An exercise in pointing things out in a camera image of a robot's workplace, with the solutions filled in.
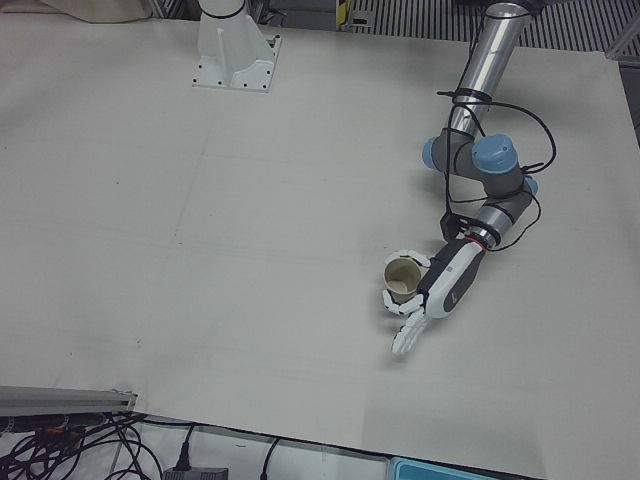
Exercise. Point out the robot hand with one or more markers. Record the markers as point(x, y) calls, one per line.
point(452, 280)

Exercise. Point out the beige paper cup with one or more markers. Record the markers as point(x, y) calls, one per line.
point(400, 277)

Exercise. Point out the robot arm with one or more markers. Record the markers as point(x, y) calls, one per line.
point(492, 160)

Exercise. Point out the light blue plastic bin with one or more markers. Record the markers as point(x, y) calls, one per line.
point(450, 470)

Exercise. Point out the white table cover sheet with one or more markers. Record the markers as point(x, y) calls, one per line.
point(200, 250)

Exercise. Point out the dark grey power brick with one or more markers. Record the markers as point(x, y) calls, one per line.
point(195, 474)

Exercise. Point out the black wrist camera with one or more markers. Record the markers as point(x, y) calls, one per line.
point(450, 225)

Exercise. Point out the aluminium frame rail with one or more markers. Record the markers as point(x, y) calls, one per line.
point(625, 40)

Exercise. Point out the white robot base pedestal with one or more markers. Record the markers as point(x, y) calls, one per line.
point(230, 50)

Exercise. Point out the aluminium profile post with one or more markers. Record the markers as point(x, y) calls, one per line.
point(65, 397)

